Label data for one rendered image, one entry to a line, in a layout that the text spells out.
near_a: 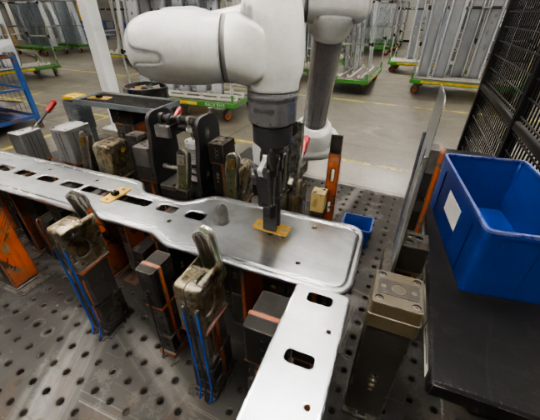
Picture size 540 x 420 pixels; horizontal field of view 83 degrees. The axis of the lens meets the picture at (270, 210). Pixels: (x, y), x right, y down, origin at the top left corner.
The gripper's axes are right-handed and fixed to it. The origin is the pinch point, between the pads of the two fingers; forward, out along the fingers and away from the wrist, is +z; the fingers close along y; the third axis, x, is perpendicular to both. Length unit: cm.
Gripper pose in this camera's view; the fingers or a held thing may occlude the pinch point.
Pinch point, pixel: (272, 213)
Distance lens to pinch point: 67.5
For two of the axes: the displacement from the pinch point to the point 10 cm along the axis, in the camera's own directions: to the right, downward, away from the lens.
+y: -3.8, 5.0, -7.8
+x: 9.3, 2.0, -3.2
